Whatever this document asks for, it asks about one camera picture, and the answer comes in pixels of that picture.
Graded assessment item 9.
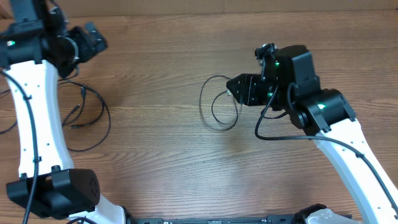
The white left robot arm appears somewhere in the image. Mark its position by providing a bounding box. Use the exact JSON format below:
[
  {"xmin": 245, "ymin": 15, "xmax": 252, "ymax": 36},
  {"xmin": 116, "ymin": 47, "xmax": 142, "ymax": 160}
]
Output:
[{"xmin": 1, "ymin": 0, "xmax": 133, "ymax": 223}]

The black usb cable silver plug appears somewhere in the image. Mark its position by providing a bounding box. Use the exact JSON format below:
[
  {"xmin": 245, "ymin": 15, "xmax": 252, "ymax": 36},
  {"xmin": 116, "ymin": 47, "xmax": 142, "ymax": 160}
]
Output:
[{"xmin": 198, "ymin": 75, "xmax": 239, "ymax": 131}]

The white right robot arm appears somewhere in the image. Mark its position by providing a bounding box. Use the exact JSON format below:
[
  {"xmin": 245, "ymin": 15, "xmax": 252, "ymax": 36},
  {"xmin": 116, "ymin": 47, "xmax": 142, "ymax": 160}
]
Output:
[{"xmin": 226, "ymin": 43, "xmax": 397, "ymax": 223}]

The thin black usb cable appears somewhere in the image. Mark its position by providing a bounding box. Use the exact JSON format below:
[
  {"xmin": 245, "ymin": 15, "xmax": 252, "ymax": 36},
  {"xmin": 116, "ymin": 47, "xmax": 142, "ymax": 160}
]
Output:
[{"xmin": 0, "ymin": 86, "xmax": 88, "ymax": 135}]

